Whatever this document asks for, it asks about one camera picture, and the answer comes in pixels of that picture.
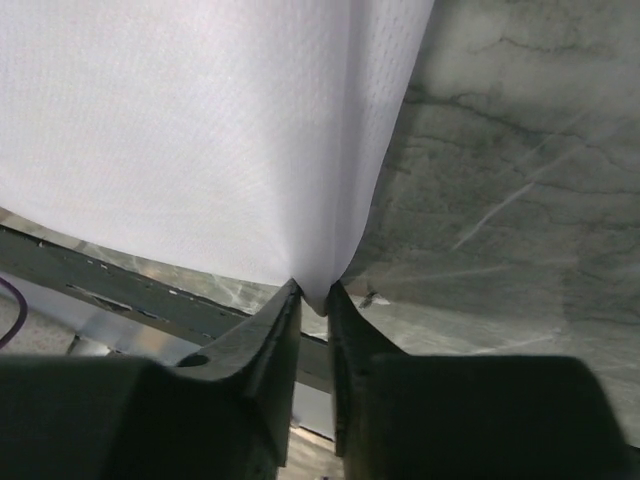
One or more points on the aluminium rail frame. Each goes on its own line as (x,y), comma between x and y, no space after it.
(58,324)

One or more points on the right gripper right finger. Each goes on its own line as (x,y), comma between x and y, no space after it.
(371,387)

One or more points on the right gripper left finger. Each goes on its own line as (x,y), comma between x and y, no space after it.
(256,363)

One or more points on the white t shirt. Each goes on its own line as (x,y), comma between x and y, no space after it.
(238,138)

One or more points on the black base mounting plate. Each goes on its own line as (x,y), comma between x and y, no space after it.
(183,315)

